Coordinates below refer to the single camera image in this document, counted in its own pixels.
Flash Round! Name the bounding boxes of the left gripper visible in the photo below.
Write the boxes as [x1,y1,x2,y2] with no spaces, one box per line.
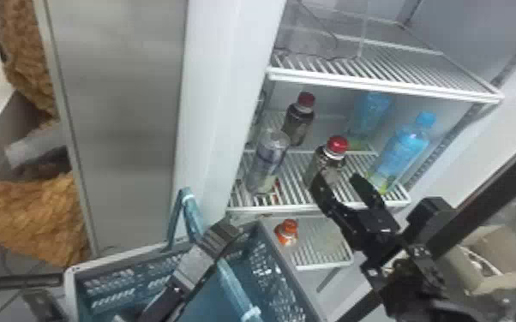
[169,219,243,295]

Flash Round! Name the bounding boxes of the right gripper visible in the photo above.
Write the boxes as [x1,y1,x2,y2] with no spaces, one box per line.
[309,172,406,267]

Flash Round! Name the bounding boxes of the blue basket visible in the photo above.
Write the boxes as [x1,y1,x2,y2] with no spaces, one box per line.
[63,188,327,322]

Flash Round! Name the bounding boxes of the dark bottle red cap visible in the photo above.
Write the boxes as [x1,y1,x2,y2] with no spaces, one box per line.
[303,134,351,190]

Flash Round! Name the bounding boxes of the blue bottle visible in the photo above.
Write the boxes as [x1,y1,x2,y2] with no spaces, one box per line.
[346,92,393,152]
[367,111,438,196]

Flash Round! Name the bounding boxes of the orange bottle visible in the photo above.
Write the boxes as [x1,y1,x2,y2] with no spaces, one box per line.
[273,218,299,247]

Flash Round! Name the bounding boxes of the silver can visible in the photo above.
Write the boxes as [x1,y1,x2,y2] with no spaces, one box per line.
[243,127,292,196]

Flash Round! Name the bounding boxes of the black bottle maroon cap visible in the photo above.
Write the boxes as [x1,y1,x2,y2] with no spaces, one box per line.
[281,91,317,147]

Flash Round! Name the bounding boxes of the white fridge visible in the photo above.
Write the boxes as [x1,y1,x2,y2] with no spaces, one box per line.
[33,0,516,322]

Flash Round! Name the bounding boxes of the fridge door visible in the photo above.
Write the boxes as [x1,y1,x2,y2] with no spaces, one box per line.
[336,128,516,322]

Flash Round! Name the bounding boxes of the clear box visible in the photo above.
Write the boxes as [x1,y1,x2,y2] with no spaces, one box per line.
[275,0,369,61]

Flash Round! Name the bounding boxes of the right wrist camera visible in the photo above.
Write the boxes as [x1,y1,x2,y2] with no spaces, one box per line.
[402,196,459,257]

